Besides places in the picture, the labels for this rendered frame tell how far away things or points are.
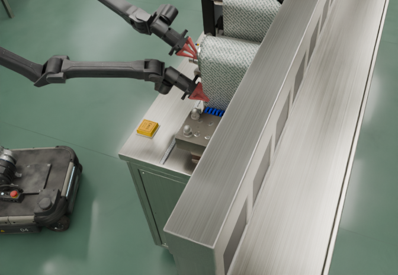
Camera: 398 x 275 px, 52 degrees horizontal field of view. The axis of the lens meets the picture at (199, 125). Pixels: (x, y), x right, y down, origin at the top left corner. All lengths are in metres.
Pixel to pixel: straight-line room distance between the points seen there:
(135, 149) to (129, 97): 1.62
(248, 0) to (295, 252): 1.02
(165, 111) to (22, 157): 1.27
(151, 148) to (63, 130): 1.61
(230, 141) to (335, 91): 0.49
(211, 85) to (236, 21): 0.27
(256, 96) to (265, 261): 0.31
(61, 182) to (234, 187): 2.02
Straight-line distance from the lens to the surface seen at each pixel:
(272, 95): 0.77
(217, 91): 1.56
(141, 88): 3.36
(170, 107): 1.85
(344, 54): 1.24
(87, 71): 1.61
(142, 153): 1.69
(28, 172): 2.70
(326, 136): 1.00
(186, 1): 4.37
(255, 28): 1.63
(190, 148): 1.55
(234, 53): 1.45
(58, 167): 2.67
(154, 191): 1.83
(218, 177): 0.64
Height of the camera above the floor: 2.18
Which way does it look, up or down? 47 degrees down
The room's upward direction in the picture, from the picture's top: 7 degrees counter-clockwise
